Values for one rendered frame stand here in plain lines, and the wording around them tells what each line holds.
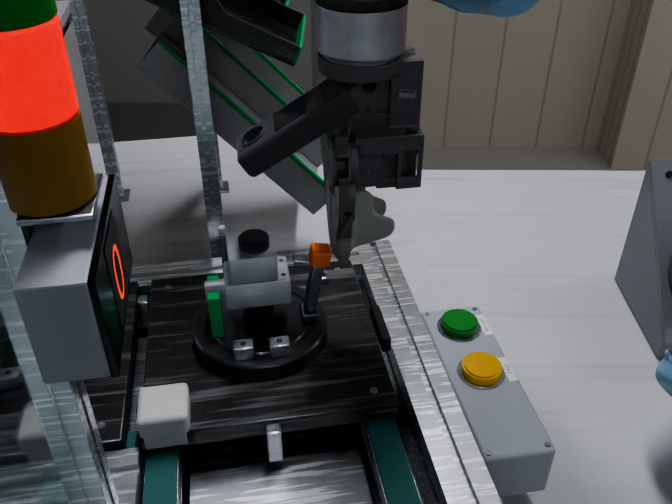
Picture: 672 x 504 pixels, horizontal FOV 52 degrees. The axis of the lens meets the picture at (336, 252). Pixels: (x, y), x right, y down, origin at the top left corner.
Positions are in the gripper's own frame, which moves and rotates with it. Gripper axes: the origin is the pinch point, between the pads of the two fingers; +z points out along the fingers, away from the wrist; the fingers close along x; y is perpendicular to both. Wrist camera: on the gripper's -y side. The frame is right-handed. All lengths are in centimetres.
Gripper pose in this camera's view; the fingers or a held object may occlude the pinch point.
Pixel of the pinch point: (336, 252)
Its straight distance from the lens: 68.6
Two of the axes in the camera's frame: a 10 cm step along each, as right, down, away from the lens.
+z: 0.0, 8.2, 5.7
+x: -1.7, -5.6, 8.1
